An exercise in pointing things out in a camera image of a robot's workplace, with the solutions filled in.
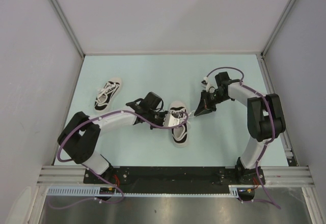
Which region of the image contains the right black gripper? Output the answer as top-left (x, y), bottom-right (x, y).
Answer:
top-left (194, 90), bottom-right (229, 117)

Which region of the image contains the black white sneaker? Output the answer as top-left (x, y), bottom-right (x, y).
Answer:
top-left (169, 101), bottom-right (195, 148)
top-left (94, 77), bottom-right (122, 113)

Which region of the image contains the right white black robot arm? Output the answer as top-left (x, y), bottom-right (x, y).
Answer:
top-left (195, 72), bottom-right (286, 184)

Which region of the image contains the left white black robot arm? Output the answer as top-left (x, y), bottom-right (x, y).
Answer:
top-left (57, 92), bottom-right (168, 183)

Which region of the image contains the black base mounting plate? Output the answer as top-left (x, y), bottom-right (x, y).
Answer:
top-left (84, 166), bottom-right (266, 194)

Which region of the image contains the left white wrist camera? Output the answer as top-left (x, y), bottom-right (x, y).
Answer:
top-left (163, 114), bottom-right (181, 129)

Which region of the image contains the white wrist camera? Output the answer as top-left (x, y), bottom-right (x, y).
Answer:
top-left (163, 114), bottom-right (181, 129)
top-left (201, 76), bottom-right (215, 93)

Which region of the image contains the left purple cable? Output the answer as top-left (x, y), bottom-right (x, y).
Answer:
top-left (47, 110), bottom-right (189, 209)

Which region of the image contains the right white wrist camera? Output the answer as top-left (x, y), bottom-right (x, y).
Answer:
top-left (201, 76), bottom-right (215, 93)

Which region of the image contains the grey slotted cable duct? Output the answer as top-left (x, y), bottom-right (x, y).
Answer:
top-left (47, 185), bottom-right (254, 198)

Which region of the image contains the aluminium front frame rail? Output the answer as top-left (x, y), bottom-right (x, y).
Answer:
top-left (37, 166), bottom-right (315, 187)

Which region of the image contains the right aluminium corner post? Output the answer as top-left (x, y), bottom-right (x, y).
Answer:
top-left (260, 0), bottom-right (297, 58)

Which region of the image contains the aluminium corner post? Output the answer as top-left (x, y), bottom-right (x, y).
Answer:
top-left (260, 0), bottom-right (297, 58)
top-left (48, 0), bottom-right (85, 59)

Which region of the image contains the left aluminium corner post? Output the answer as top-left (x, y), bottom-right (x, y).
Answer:
top-left (48, 0), bottom-right (85, 59)

